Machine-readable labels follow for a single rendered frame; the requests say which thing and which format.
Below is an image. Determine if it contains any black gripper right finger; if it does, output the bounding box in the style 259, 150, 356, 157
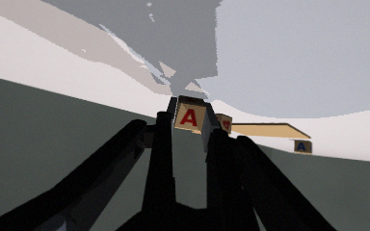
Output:
201, 102, 337, 231

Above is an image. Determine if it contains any tan flat mat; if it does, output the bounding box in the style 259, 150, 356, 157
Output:
231, 123, 311, 139

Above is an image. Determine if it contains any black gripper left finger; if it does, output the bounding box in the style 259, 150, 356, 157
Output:
0, 96, 178, 231

